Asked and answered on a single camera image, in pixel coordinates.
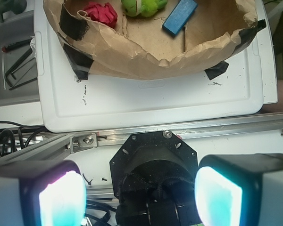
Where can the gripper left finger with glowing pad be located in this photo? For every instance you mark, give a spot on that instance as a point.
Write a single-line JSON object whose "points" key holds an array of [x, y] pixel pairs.
{"points": [[41, 193]]}

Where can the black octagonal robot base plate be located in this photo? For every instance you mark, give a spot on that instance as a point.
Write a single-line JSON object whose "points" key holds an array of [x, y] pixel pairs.
{"points": [[153, 178]]}

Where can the metal corner bracket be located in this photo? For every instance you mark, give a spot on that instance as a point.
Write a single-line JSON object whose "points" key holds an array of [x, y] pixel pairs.
{"points": [[83, 141]]}

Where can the white plastic tray lid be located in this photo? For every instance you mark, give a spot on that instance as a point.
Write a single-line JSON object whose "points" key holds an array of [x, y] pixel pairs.
{"points": [[104, 102]]}

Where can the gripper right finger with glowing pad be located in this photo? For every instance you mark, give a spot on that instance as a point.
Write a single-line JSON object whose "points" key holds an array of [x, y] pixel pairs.
{"points": [[240, 189]]}

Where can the grey plastic bin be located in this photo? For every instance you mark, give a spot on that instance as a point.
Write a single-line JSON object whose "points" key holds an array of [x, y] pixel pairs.
{"points": [[12, 30]]}

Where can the brown paper bag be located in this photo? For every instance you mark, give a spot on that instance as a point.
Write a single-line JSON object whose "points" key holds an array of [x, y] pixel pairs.
{"points": [[140, 48]]}

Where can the green plush toy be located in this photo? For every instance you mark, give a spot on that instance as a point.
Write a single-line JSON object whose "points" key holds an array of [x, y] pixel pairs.
{"points": [[144, 8]]}

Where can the aluminium extrusion rail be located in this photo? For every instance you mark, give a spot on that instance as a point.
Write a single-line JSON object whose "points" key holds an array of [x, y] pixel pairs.
{"points": [[257, 133]]}

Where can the red crumpled paper ball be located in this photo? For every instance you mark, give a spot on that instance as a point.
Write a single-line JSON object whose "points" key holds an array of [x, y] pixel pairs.
{"points": [[101, 13]]}

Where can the black hex key set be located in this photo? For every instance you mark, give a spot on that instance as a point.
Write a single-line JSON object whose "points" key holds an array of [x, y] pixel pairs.
{"points": [[20, 69]]}

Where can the red black pen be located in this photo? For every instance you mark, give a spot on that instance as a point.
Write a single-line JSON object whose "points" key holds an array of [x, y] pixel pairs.
{"points": [[16, 45]]}

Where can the blue wooden block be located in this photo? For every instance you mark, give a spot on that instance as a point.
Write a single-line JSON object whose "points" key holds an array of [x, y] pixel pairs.
{"points": [[179, 16]]}

